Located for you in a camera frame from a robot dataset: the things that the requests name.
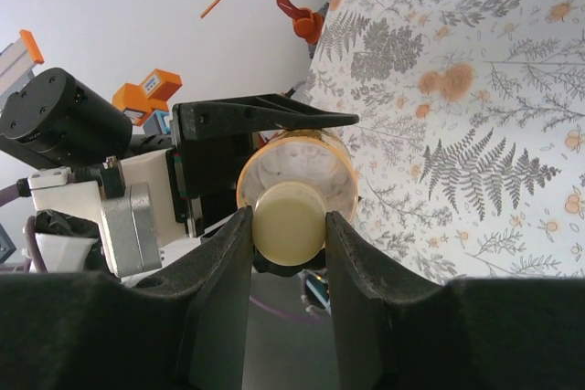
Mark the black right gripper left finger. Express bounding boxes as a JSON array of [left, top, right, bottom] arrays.
[[0, 205, 256, 390]]

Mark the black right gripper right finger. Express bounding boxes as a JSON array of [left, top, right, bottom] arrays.
[[324, 209, 585, 390]]

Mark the pale yellow bottle cap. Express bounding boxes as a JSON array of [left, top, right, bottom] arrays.
[[250, 181, 328, 268]]

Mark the yellow-lidded jar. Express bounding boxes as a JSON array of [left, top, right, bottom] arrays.
[[235, 126, 361, 227]]

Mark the small circuit board green LED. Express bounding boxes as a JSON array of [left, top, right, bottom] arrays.
[[299, 270, 333, 313]]

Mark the floral patterned table cover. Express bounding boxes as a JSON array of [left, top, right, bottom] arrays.
[[303, 0, 585, 286]]

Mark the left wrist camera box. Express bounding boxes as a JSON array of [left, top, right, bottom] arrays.
[[27, 150, 177, 278]]

